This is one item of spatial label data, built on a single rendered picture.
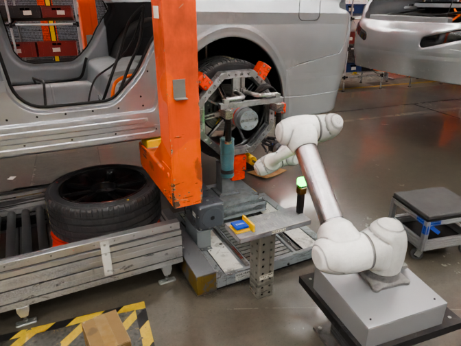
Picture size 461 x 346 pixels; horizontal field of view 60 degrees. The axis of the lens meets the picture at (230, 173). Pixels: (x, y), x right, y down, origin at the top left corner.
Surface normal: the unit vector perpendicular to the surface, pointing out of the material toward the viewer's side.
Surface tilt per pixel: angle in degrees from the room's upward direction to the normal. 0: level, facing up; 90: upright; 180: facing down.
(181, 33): 90
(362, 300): 3
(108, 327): 0
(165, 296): 0
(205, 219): 90
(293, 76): 90
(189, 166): 90
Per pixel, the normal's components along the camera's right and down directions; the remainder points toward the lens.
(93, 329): 0.00, -0.92
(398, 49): -0.87, 0.18
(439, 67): -0.62, 0.54
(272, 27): 0.44, 0.36
